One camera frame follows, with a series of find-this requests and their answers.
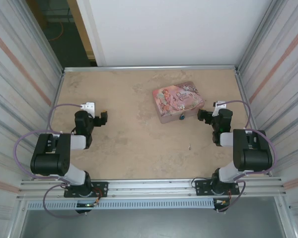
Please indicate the small blue padlock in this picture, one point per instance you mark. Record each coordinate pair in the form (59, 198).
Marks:
(182, 117)

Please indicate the pink printed tin box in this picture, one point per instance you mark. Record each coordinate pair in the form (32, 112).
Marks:
(173, 99)

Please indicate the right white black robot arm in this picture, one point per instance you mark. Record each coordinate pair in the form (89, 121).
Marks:
(253, 158)

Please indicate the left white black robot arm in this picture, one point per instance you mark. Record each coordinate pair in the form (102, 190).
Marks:
(47, 161)

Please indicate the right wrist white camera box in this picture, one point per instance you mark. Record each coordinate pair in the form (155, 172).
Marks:
(219, 105)

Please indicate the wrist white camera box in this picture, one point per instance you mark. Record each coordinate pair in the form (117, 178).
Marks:
(89, 107)
(219, 105)

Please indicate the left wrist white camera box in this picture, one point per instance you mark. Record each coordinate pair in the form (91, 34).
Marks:
(89, 107)

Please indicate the aluminium right side frame bar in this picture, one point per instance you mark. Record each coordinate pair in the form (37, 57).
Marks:
(248, 111)

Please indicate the aluminium frame bar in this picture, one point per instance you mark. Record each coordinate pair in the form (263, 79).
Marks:
(248, 111)
(55, 106)
(151, 68)

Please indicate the aluminium left side frame bar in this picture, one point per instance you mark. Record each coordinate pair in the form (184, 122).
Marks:
(55, 106)

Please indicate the aluminium back frame bar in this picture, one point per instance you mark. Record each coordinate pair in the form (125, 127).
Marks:
(151, 68)

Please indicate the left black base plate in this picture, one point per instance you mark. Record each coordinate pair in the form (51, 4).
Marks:
(100, 189)

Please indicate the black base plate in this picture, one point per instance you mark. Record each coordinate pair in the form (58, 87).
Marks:
(202, 187)
(100, 189)

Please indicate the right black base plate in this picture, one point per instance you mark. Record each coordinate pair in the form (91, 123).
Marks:
(202, 187)

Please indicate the long aluminium mounting rail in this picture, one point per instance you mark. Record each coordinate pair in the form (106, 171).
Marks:
(151, 188)

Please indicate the wooden door frame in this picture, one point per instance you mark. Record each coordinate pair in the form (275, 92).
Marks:
(83, 32)

